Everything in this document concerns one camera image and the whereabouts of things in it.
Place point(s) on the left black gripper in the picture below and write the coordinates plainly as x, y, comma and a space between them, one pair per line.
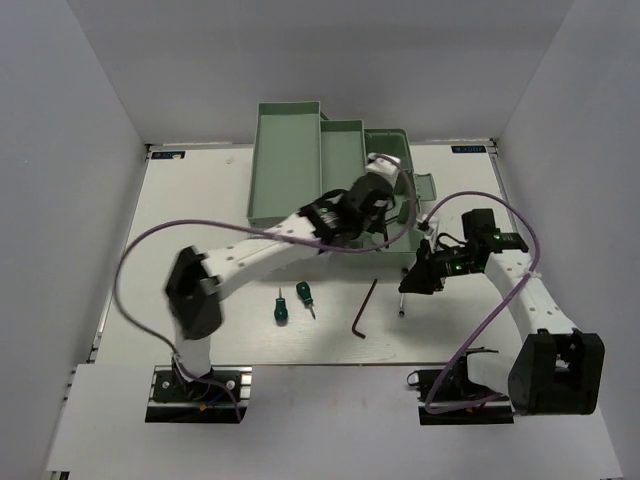
377, 223

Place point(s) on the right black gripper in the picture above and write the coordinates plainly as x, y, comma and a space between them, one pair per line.
425, 277

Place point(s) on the green plastic toolbox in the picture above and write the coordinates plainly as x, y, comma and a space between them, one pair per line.
299, 155

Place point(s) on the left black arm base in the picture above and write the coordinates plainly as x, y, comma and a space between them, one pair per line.
172, 399

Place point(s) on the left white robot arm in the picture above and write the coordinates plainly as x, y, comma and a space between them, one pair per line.
199, 282

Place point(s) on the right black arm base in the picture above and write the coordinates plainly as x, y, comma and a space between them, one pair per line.
457, 388

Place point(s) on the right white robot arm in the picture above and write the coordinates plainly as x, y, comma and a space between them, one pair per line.
558, 368

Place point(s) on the small silver wrench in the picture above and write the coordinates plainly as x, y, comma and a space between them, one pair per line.
401, 306

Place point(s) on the right green stubby screwdriver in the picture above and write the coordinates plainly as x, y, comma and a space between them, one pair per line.
304, 293

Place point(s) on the green stubby screwdriver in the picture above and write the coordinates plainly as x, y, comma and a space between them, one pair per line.
304, 293
281, 314

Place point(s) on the medium brown hex key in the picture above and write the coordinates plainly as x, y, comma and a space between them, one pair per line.
354, 327

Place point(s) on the left green stubby screwdriver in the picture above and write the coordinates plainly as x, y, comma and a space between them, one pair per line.
281, 314

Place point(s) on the right blue label sticker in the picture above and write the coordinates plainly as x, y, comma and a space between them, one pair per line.
468, 149

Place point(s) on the blue label sticker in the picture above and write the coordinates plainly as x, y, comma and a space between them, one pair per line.
468, 149
157, 155

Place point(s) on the left blue label sticker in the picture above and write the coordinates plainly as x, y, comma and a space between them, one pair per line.
157, 155

